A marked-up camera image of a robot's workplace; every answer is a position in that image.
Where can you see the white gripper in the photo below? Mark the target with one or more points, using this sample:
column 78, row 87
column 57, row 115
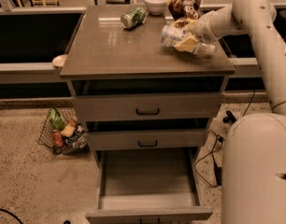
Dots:
column 201, row 27

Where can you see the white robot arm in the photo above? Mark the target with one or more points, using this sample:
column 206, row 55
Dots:
column 254, row 154

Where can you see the grey drawer cabinet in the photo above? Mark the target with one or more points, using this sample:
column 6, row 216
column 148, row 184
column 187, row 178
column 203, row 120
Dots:
column 103, row 49

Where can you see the middle grey drawer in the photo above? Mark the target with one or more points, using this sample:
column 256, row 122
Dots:
column 149, row 133

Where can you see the grey drawer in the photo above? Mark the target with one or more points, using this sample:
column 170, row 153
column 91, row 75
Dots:
column 143, row 99
column 148, row 186
column 149, row 133

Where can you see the top grey drawer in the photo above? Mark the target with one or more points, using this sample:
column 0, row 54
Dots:
column 143, row 99

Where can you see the bottom grey drawer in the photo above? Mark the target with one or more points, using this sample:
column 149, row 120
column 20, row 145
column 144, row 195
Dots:
column 148, row 186

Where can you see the brown chip bag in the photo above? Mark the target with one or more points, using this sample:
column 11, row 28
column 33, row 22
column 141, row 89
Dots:
column 187, row 9

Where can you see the white bowl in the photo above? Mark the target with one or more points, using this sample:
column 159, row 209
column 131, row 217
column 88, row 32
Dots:
column 155, row 7

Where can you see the green soda can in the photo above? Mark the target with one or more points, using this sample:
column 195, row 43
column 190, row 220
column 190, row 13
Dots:
column 133, row 18

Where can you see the black wheeled stand base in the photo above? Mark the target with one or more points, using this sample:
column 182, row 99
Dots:
column 229, row 117

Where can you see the small round white disc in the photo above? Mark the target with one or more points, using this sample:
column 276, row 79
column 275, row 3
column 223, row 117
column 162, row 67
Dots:
column 59, row 60

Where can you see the black floor pedal box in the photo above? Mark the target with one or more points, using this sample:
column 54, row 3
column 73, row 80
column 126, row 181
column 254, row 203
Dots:
column 218, row 175

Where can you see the green chip bag in basket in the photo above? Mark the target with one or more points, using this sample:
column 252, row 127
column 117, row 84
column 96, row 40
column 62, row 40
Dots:
column 56, row 120

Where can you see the black wire basket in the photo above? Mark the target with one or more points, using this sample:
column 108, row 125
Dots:
column 62, row 133

